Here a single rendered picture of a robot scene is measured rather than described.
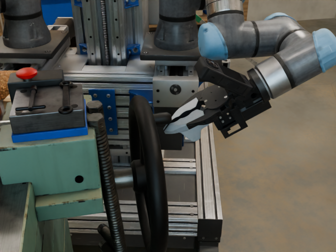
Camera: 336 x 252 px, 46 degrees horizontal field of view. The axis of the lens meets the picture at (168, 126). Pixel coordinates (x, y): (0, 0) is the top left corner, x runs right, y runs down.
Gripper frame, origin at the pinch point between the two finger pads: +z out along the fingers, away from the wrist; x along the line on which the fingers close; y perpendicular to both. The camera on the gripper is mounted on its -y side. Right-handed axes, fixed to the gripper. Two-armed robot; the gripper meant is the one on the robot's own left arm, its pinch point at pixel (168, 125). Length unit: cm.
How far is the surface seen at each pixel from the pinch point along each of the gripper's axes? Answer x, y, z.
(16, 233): -29.4, -19.1, 16.9
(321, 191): 56, 121, -31
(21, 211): -25.6, -18.7, 16.9
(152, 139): -16.9, -12.0, -0.2
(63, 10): 273, 46, 68
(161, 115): -0.5, -3.4, -0.3
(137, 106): -9.2, -13.4, 0.3
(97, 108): -11.8, -18.3, 4.9
